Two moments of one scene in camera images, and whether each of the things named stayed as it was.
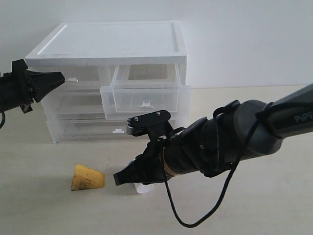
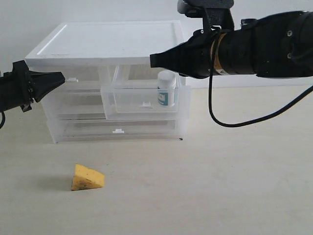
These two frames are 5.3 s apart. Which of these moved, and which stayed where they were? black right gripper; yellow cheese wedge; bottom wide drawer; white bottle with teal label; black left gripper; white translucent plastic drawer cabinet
Moved: white bottle with teal label; black right gripper
Stayed: white translucent plastic drawer cabinet; bottom wide drawer; black left gripper; yellow cheese wedge
